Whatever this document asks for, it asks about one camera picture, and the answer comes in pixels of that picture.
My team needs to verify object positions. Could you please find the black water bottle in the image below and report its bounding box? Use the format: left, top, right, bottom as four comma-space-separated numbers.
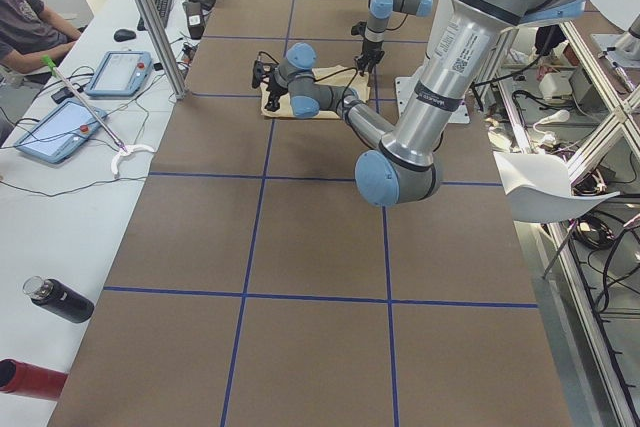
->
22, 276, 94, 324

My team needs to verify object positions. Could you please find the white plastic chair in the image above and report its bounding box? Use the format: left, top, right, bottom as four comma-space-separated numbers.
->
493, 151, 619, 224

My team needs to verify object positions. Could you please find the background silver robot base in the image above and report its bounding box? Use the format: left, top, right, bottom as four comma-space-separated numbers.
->
591, 17, 639, 93

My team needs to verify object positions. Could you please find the tangled cable bundle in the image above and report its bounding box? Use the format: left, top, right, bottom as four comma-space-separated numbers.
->
569, 166, 640, 318

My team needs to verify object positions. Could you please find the near blue teach pendant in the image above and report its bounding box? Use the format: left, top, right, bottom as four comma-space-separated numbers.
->
13, 99, 101, 164

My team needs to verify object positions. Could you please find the metal grabber stick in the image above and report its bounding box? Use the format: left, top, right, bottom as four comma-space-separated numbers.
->
41, 55, 155, 179

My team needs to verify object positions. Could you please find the seated person grey shirt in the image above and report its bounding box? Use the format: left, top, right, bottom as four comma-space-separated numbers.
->
1, 0, 83, 85

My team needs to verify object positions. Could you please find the far blue teach pendant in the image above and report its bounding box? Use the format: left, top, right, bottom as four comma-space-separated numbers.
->
84, 50, 153, 98

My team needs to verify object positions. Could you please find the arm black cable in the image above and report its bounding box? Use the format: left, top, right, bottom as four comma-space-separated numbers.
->
256, 50, 362, 93

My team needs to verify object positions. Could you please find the black keyboard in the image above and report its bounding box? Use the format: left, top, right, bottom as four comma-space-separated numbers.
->
136, 0, 177, 31

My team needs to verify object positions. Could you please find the red cylinder bottle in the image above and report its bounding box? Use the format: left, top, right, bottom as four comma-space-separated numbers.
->
1, 359, 68, 401

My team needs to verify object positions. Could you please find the black computer mouse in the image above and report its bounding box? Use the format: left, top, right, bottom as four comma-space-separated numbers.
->
113, 29, 137, 42

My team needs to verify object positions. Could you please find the cream long sleeve shirt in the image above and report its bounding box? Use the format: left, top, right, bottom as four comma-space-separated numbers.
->
260, 65, 371, 120

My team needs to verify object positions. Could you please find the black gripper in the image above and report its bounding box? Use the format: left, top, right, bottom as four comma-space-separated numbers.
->
251, 59, 280, 111
351, 21, 385, 77

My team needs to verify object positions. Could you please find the blue teach pendant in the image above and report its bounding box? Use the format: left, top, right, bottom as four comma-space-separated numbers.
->
13, 99, 101, 164
84, 50, 153, 98

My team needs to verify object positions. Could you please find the aluminium frame post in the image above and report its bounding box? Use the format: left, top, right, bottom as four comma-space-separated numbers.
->
134, 0, 187, 100

